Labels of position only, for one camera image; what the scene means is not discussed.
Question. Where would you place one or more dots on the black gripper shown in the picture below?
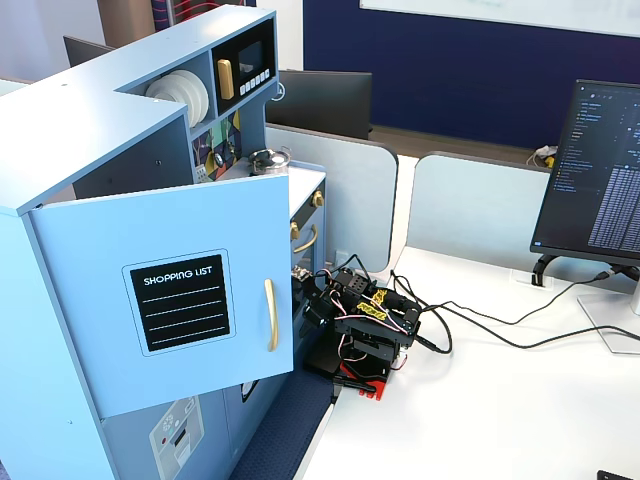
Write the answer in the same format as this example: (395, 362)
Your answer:
(311, 311)

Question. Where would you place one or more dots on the shopping list cabinet door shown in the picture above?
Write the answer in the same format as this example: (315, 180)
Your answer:
(90, 250)

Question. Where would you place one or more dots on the red printed arm base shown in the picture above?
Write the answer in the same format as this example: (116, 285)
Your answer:
(372, 387)

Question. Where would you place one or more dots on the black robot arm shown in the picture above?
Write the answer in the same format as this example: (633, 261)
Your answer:
(370, 320)

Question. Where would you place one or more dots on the oven door with window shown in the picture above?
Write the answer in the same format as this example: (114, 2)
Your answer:
(307, 260)

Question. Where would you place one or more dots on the water dispenser fridge door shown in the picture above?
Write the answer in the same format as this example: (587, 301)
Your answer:
(135, 440)

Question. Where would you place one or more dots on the navy felt panel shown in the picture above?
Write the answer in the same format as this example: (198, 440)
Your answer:
(285, 430)

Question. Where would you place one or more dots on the gold oven knob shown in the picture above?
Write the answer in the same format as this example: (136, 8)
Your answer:
(317, 198)
(295, 230)

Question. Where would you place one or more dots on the grey desk divider panel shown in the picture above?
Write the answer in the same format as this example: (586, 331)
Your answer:
(350, 200)
(475, 205)

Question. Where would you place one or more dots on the steel toy pot with lid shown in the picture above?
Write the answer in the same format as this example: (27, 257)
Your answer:
(270, 160)

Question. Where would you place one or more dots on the steel slotted spatula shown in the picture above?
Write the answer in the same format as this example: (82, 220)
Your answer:
(200, 174)

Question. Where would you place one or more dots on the steel ladle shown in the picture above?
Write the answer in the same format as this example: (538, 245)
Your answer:
(219, 159)

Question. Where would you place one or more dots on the steel spoon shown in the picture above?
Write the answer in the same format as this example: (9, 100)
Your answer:
(231, 148)

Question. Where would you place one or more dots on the white toy plate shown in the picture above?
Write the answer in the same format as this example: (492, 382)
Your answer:
(198, 95)
(205, 102)
(167, 90)

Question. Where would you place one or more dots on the yellow and white plug bundle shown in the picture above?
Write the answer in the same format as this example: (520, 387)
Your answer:
(546, 156)

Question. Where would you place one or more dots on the silver monitor stand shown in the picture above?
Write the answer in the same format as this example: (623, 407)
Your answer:
(610, 320)

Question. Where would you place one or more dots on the blue toy play kitchen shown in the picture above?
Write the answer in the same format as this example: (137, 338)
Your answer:
(75, 125)

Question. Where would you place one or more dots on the lit computer monitor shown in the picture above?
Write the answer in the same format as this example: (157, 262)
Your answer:
(590, 175)

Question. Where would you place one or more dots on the small black monitor back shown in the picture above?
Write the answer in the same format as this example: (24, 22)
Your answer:
(85, 50)

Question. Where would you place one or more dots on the whiteboard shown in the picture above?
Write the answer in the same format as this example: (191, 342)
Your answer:
(500, 10)

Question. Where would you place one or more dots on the black curved bracket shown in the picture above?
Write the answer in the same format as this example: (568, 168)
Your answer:
(542, 270)

